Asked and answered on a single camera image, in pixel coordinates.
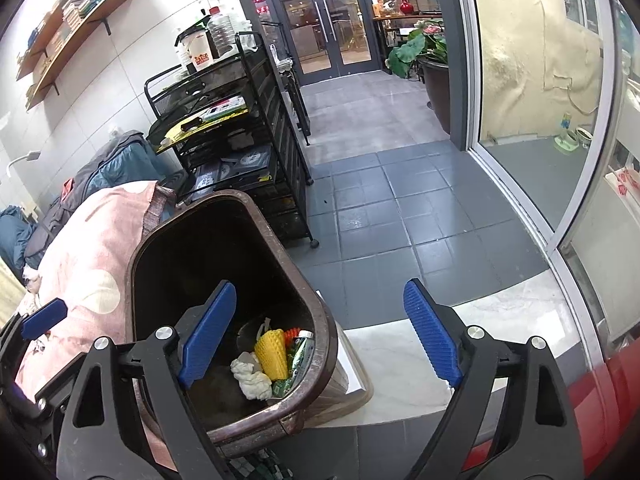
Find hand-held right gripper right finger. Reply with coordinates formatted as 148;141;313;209
402;278;586;480

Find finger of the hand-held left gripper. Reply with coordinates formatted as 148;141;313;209
0;298;68;361
0;377;76;458

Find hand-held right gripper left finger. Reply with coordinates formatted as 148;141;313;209
55;280;238;480

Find white tissue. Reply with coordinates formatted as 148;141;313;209
230;351;273;401

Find yellow foam fruit net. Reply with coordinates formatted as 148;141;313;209
254;329;290;381

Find brown plastic trash bin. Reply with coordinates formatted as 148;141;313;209
125;189;373;446

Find green white drink carton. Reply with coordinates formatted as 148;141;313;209
272;330;316;396

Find pink polka dot blanket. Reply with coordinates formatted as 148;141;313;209
15;180;176;461

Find blue cloth pile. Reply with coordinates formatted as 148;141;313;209
0;205;36;271

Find massage bed with blue skirt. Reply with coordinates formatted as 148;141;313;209
0;130;166;271

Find grey blanket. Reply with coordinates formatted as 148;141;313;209
25;130;161;261

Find red smooth object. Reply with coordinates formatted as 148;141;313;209
465;340;640;480

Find glass sliding door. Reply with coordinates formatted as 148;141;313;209
450;0;640;341

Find yellow paper sheet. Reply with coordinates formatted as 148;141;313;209
156;109;249;153

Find black mesh cart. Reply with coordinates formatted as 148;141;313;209
144;32;316;248

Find small green holder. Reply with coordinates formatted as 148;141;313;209
552;112;576;153

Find potted green plant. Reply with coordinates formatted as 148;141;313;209
385;19;453;133

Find glass double door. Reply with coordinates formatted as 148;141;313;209
262;0;381;78

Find curved wooden wall shelf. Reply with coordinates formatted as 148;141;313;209
25;0;137;111
15;0;123;81

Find dark grey door frame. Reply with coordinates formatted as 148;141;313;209
225;0;471;151

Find wall shelves with books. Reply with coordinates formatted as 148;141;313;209
25;0;136;91

